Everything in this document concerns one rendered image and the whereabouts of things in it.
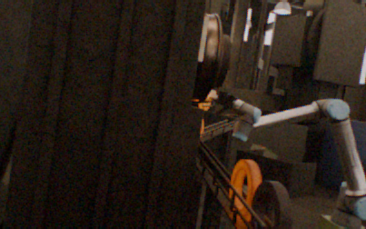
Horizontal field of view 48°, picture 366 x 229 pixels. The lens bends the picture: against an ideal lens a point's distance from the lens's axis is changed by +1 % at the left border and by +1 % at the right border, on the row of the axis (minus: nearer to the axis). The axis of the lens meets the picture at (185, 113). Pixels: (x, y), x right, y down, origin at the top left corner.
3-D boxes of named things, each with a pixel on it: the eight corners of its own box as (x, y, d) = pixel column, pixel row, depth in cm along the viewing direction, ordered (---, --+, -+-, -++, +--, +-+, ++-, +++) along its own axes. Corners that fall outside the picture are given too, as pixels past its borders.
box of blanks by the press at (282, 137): (223, 187, 422) (235, 114, 418) (188, 168, 496) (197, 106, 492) (299, 190, 469) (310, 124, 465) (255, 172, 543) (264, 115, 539)
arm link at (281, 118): (332, 95, 263) (230, 120, 266) (339, 96, 250) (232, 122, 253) (336, 113, 264) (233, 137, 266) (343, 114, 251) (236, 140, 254)
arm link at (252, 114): (253, 124, 240) (261, 109, 239) (235, 115, 244) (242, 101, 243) (257, 125, 248) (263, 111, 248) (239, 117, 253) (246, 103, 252)
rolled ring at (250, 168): (236, 215, 133) (226, 215, 132) (241, 159, 135) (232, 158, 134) (260, 225, 115) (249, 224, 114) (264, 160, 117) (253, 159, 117)
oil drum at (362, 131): (332, 191, 491) (344, 118, 487) (307, 179, 549) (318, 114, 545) (376, 196, 504) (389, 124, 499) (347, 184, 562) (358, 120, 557)
